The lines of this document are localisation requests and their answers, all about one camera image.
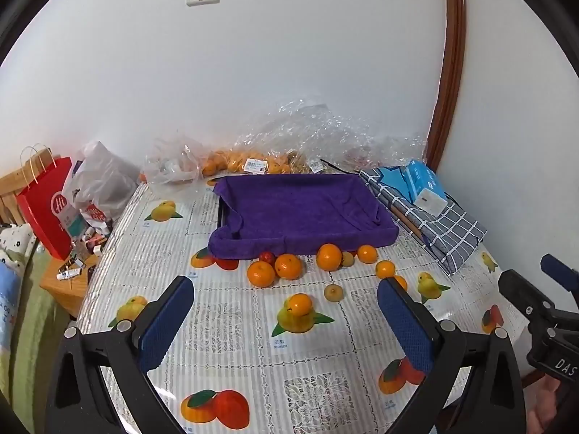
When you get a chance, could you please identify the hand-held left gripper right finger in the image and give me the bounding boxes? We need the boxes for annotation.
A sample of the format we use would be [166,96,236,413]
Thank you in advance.
[377,277,529,434]

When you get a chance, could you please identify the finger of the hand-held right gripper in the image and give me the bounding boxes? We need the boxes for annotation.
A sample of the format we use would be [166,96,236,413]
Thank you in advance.
[540,254,579,293]
[498,269,555,323]

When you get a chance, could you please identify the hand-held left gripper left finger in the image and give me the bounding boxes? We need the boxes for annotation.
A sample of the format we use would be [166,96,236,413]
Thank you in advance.
[45,275,195,434]

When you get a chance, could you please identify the purple towel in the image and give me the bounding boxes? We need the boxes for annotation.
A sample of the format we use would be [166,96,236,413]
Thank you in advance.
[207,173,400,260]

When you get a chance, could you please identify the person's right hand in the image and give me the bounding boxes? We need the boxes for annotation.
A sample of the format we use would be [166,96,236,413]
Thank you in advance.
[528,376,579,434]

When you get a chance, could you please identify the grey checked cloth bag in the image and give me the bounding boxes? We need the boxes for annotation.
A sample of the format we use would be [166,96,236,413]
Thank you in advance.
[359,167,488,276]

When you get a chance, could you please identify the wooden stick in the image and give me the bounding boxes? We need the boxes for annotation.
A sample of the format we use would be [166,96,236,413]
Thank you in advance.
[388,203,423,239]

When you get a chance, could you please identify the wooden nightstand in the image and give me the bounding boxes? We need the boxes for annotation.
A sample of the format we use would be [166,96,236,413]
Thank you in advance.
[40,239,102,319]

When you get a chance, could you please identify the pile of small toiletries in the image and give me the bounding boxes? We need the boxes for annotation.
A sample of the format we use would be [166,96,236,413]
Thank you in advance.
[56,226,111,281]

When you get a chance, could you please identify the blue tissue pack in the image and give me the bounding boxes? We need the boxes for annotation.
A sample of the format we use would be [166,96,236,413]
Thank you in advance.
[402,159,448,217]

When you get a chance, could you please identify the green blanket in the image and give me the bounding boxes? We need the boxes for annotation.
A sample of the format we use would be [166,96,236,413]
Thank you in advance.
[0,253,73,421]

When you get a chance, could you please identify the blue paper star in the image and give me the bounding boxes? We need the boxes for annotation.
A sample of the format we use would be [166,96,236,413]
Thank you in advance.
[375,166,414,202]

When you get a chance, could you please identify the white plastic bag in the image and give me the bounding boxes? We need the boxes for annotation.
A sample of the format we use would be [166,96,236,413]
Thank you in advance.
[61,141,140,236]

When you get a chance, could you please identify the clear plastic bag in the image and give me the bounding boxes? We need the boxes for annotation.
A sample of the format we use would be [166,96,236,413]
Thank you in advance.
[144,132,211,195]

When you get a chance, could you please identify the red paper bag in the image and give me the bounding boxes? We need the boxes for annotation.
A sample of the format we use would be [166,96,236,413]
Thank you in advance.
[16,145,74,261]

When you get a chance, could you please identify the white dotted pillow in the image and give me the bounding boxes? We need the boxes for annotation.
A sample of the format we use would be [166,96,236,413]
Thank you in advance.
[0,224,37,265]

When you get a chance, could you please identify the clear bag of oranges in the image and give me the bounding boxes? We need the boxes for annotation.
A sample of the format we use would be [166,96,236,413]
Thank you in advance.
[201,148,295,177]

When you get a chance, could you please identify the clear bag of brown fruit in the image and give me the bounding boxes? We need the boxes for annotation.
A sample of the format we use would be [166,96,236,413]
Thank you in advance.
[289,151,335,175]

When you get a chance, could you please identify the crumpled clear plastic wrap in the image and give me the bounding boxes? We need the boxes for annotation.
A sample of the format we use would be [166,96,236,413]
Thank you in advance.
[235,95,428,175]

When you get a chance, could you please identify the wooden headboard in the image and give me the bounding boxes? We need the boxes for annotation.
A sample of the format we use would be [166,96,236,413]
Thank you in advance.
[0,148,55,229]

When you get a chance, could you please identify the brown wooden door frame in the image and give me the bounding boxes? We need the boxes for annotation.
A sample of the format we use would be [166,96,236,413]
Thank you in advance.
[425,0,468,177]

